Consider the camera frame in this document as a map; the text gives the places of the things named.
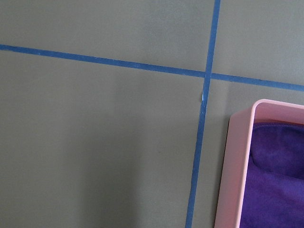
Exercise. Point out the pink plastic bin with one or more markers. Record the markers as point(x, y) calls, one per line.
point(239, 134)

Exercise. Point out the purple cloth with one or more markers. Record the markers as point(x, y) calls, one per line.
point(274, 190)

